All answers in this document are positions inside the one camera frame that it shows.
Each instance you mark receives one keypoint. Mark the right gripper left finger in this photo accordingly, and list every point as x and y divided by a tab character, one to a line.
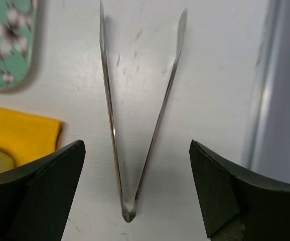
36	198

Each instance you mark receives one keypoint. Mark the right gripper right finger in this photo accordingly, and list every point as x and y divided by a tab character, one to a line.
236	203

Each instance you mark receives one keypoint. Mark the yellow placemat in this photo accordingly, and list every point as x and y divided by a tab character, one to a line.
26	137

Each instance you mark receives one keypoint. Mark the green floral tray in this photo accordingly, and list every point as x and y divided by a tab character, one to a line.
19	21

